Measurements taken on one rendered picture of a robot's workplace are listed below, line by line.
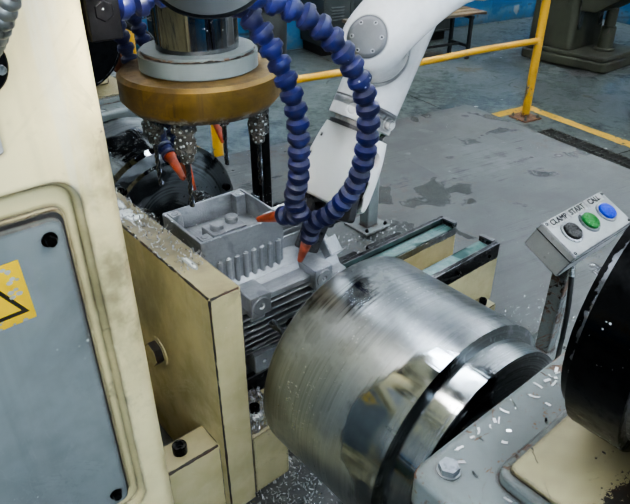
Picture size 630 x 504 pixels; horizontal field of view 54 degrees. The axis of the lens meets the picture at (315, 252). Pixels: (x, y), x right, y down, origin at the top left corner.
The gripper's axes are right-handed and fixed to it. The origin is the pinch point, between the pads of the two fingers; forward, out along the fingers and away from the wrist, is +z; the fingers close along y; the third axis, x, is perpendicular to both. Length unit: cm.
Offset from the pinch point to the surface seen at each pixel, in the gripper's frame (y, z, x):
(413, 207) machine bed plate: 35, -5, -69
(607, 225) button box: -20.4, -17.1, -38.8
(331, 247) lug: -1.3, 0.6, -3.2
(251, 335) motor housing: -2.9, 13.7, 6.3
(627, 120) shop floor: 131, -108, -406
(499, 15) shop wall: 408, -228, -600
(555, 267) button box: -19.2, -8.4, -30.9
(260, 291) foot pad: -2.8, 7.7, 7.6
